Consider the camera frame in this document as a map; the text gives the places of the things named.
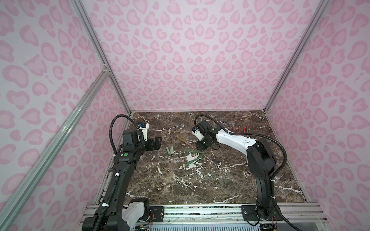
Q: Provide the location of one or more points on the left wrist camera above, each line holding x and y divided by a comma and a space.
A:
143, 126

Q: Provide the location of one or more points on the green pen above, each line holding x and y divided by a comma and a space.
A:
193, 161
192, 151

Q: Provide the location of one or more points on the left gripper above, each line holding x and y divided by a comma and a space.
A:
151, 147

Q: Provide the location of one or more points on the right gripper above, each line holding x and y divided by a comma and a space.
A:
200, 146

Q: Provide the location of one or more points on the brown pen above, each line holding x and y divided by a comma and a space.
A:
184, 141

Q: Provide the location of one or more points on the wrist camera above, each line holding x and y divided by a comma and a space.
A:
143, 126
196, 132

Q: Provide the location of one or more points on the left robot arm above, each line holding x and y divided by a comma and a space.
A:
111, 214

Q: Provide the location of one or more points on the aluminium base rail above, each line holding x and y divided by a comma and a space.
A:
233, 217

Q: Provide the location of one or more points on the green pen front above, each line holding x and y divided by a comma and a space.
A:
193, 161

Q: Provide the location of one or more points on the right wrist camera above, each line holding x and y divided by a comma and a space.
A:
196, 132

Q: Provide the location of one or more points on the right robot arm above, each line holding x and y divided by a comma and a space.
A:
260, 160

